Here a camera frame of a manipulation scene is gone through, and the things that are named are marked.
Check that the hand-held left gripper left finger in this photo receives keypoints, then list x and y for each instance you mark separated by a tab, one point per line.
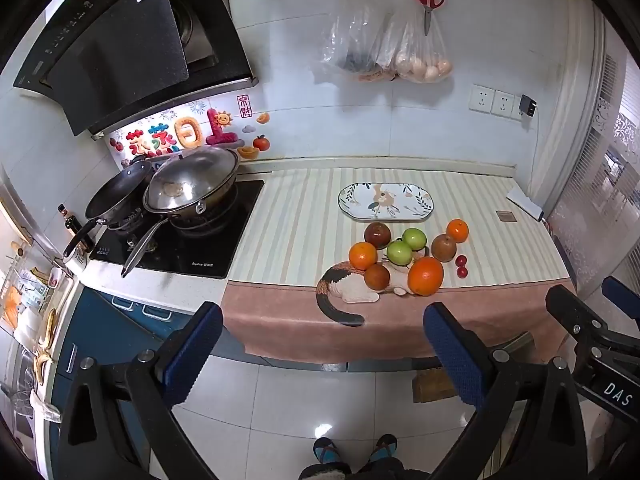
192	355

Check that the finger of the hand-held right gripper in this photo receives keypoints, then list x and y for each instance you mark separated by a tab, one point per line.
622	292
565	305

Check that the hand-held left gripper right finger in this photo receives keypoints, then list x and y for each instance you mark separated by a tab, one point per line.
455	355

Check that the large orange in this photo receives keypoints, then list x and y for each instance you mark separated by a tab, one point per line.
425	275

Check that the brown kiwi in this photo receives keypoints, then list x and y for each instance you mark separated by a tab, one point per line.
444	247
377	276

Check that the green apple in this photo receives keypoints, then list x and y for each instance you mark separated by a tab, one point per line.
414	238
400	253

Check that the small orange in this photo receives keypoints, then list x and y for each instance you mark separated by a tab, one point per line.
362	255
457	230

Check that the dark red apple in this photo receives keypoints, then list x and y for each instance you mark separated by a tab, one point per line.
377	234

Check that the oval patterned plate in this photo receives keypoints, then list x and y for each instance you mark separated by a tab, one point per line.
385	201

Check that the brown cardboard box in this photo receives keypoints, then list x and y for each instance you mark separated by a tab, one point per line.
434	386

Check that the blue kitchen cabinet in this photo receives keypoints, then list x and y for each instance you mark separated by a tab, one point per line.
100	320

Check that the black gas hob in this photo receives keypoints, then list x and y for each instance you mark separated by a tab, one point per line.
200	255

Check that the blue slipper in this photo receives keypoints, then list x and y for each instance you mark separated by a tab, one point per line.
327	452
384	449

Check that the steel wok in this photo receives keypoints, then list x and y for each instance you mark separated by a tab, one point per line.
210	210

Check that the yellow banana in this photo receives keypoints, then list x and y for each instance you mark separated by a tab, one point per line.
48	330
42	367

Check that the striped cloth with cat print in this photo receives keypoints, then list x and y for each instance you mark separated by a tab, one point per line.
300	220

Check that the black frying pan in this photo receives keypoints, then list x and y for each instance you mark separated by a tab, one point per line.
117	195

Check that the glass pan lid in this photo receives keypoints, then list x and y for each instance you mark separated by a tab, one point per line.
195	177

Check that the dark sauce bottle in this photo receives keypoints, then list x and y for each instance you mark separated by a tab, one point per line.
71	222

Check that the black charger plug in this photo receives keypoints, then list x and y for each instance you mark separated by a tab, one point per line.
528	105

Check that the clear plastic bag of eggs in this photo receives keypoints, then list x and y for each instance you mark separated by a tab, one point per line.
420	60

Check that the black range hood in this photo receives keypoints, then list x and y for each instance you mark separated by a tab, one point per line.
125	50

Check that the clear plastic bag dark contents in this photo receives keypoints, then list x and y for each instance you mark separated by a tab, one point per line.
350	45

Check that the white window frame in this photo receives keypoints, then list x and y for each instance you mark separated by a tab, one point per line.
590	160

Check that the white wall socket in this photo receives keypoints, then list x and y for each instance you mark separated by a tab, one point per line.
482	98
503	105

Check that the colourful wall stickers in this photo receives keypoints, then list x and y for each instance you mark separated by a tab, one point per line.
190	132

